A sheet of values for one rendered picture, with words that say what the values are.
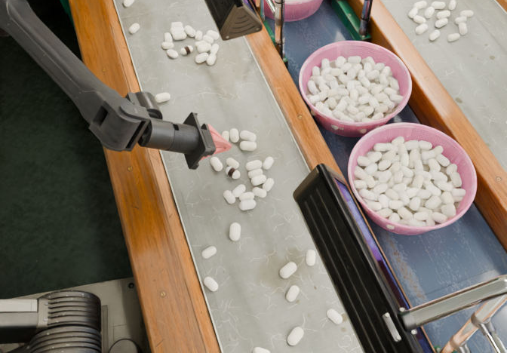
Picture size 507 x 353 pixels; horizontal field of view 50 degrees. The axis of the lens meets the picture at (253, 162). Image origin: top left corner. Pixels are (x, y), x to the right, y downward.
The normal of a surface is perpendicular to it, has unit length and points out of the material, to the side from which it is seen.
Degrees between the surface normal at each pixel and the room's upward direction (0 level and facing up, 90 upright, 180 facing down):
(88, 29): 0
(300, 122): 0
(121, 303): 0
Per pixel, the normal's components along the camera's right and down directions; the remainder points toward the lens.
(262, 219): -0.04, -0.55
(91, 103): -0.47, 0.15
